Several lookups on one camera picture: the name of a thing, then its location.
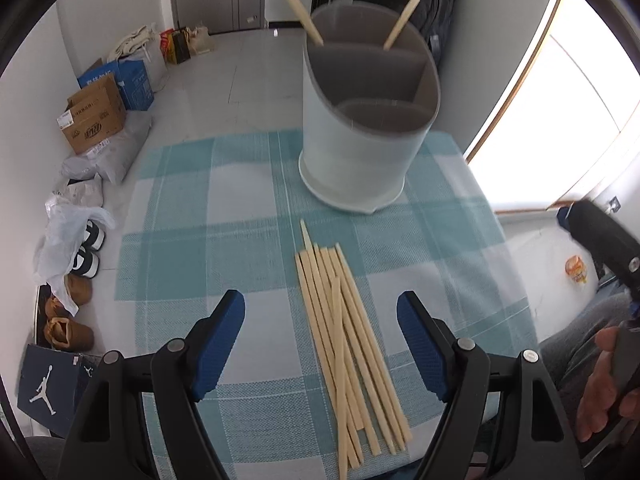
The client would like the teal white checked tablecloth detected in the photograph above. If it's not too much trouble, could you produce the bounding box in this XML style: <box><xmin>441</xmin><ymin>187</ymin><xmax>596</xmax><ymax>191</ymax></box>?
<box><xmin>116</xmin><ymin>130</ymin><xmax>538</xmax><ymax>480</ymax></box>

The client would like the person's left leg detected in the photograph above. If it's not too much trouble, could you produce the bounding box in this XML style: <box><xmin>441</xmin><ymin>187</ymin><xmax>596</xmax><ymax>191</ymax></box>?
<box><xmin>24</xmin><ymin>436</ymin><xmax>67</xmax><ymax>480</ymax></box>

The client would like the white tote bag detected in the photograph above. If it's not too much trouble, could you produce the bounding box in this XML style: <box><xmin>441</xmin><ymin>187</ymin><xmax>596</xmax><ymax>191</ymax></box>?
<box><xmin>107</xmin><ymin>25</ymin><xmax>168</xmax><ymax>93</ymax></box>

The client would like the dark blue shoe box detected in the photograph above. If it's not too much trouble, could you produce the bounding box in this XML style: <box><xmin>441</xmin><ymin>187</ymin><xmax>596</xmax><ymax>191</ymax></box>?
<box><xmin>16</xmin><ymin>344</ymin><xmax>103</xmax><ymax>438</ymax></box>

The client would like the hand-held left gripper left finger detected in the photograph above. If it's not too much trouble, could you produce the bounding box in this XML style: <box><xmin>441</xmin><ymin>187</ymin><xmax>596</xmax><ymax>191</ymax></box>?
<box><xmin>60</xmin><ymin>289</ymin><xmax>247</xmax><ymax>480</ymax></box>

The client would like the brown shoe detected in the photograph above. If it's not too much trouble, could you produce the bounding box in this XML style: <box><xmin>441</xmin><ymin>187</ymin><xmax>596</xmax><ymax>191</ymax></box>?
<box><xmin>44</xmin><ymin>316</ymin><xmax>96</xmax><ymax>352</ymax></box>
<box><xmin>64</xmin><ymin>273</ymin><xmax>94</xmax><ymax>306</ymax></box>

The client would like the black white sneaker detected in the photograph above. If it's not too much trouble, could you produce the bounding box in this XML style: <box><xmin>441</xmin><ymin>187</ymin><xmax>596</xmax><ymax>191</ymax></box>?
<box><xmin>70</xmin><ymin>250</ymin><xmax>101</xmax><ymax>279</ymax></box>
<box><xmin>81</xmin><ymin>219</ymin><xmax>106</xmax><ymax>252</ymax></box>

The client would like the white plastic bag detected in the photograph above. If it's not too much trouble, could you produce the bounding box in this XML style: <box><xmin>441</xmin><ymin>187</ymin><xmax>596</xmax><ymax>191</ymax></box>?
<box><xmin>34</xmin><ymin>180</ymin><xmax>116</xmax><ymax>306</ymax></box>

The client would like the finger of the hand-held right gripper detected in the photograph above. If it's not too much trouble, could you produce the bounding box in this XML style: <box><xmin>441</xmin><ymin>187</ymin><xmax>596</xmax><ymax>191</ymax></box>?
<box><xmin>556</xmin><ymin>201</ymin><xmax>640</xmax><ymax>291</ymax></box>

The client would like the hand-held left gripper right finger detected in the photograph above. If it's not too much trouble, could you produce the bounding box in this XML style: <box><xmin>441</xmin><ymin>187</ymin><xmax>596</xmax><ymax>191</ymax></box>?
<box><xmin>396</xmin><ymin>290</ymin><xmax>586</xmax><ymax>480</ymax></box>

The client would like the wooden window frame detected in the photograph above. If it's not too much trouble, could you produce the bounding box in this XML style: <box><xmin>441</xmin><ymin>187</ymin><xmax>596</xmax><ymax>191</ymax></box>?
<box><xmin>462</xmin><ymin>0</ymin><xmax>640</xmax><ymax>211</ymax></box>

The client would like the brown cardboard box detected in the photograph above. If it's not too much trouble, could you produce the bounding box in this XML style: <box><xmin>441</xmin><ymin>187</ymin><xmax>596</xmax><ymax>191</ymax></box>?
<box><xmin>56</xmin><ymin>76</ymin><xmax>127</xmax><ymax>156</ymax></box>

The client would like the red yellow paper bag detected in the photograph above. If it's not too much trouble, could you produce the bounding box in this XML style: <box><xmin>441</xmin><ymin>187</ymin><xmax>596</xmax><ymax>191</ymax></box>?
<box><xmin>160</xmin><ymin>30</ymin><xmax>191</xmax><ymax>65</ymax></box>

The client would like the person's right hand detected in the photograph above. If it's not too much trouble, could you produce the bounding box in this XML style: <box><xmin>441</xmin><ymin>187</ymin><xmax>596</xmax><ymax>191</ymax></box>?
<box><xmin>576</xmin><ymin>327</ymin><xmax>640</xmax><ymax>443</ymax></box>

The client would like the orange snack packet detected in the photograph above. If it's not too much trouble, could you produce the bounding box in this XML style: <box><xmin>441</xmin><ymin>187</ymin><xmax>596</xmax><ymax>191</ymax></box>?
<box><xmin>565</xmin><ymin>255</ymin><xmax>590</xmax><ymax>285</ymax></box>

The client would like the black backpack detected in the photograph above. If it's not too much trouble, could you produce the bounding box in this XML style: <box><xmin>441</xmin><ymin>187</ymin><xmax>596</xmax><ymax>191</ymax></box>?
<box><xmin>352</xmin><ymin>0</ymin><xmax>462</xmax><ymax>68</ymax></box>

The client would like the brown paper bag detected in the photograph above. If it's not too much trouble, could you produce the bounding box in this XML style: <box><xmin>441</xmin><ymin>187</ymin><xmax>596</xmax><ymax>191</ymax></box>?
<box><xmin>187</xmin><ymin>24</ymin><xmax>217</xmax><ymax>57</ymax></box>

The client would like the light wooden chopstick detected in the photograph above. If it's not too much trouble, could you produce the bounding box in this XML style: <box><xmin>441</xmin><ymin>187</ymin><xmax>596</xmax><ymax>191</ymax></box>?
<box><xmin>285</xmin><ymin>0</ymin><xmax>324</xmax><ymax>47</ymax></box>
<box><xmin>383</xmin><ymin>0</ymin><xmax>422</xmax><ymax>52</ymax></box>

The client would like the white grey utensil holder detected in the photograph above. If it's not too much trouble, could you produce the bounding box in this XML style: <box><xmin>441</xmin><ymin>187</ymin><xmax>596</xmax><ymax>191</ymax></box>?
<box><xmin>298</xmin><ymin>2</ymin><xmax>441</xmax><ymax>212</ymax></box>

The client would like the pile of wooden chopsticks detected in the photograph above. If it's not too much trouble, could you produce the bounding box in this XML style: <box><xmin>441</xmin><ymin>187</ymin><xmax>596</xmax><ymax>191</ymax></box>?
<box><xmin>295</xmin><ymin>220</ymin><xmax>413</xmax><ymax>480</ymax></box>

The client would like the blue cardboard box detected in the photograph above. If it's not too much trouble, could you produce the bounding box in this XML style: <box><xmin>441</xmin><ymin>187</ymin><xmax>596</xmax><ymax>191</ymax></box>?
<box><xmin>77</xmin><ymin>57</ymin><xmax>154</xmax><ymax>112</ymax></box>

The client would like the grey plastic mailer bag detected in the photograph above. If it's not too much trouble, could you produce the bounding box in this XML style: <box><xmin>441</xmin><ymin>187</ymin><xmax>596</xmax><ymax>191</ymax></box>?
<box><xmin>61</xmin><ymin>110</ymin><xmax>153</xmax><ymax>186</ymax></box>

